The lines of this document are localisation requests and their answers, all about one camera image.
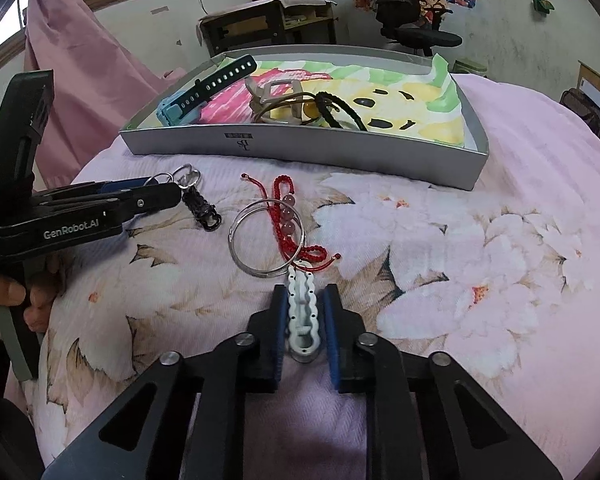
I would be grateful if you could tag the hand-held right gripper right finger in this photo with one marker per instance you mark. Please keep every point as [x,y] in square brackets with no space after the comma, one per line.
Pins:
[330,340]

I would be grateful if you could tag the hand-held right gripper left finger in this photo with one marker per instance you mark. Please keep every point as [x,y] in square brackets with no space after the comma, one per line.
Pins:
[280,330]

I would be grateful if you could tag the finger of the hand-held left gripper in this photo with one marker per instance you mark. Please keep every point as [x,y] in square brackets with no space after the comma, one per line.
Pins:
[150,200]
[125,185]

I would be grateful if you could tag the silver bangle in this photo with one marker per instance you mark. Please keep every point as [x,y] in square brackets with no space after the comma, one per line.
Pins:
[232,240]

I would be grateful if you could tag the grey cardboard box tray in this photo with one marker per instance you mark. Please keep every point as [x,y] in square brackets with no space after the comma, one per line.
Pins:
[330,152]

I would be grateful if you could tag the person's left hand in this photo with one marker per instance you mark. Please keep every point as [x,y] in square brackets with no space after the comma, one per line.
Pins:
[42,285]

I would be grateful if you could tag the pink curtain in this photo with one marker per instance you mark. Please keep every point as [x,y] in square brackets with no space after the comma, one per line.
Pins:
[90,85]

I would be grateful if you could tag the blue plastic toy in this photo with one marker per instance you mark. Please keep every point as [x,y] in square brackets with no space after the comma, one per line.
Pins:
[220,80]

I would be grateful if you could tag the pink floral blanket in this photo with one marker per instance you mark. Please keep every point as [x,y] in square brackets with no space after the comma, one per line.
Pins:
[455,260]

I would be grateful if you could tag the amber bead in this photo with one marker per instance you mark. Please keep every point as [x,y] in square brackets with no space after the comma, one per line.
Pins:
[307,108]

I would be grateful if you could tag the dark wooden desk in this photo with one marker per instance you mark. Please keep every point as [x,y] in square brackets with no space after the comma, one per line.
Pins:
[240,25]

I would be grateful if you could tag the black office chair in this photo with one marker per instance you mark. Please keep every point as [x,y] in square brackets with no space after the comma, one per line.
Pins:
[420,35]

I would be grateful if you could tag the cardboard box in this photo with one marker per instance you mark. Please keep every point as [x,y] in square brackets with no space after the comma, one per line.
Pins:
[592,85]

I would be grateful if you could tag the green hanging wall ornament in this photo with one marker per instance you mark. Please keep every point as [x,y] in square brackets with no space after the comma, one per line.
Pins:
[543,6]

